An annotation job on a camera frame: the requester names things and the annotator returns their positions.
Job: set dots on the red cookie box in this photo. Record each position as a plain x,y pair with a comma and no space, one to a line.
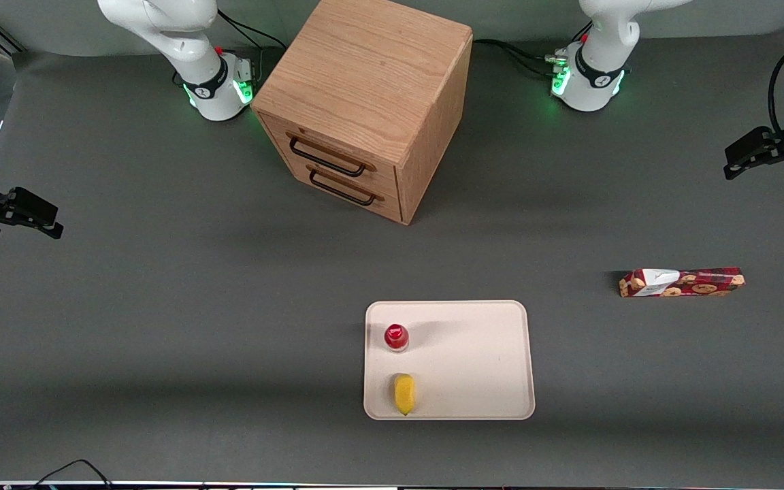
698,282

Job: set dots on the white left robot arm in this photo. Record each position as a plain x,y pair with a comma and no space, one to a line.
596,68

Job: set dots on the red capped bottle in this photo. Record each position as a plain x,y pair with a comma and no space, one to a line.
397,336

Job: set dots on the beige plastic tray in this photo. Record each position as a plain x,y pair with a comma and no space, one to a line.
467,361

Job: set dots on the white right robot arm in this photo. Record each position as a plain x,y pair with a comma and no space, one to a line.
191,41

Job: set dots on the wooden two-drawer cabinet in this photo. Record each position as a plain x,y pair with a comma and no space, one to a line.
365,88

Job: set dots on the aluminium frame rail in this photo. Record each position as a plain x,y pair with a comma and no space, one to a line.
4,39

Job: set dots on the yellow lemon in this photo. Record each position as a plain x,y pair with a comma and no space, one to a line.
404,393

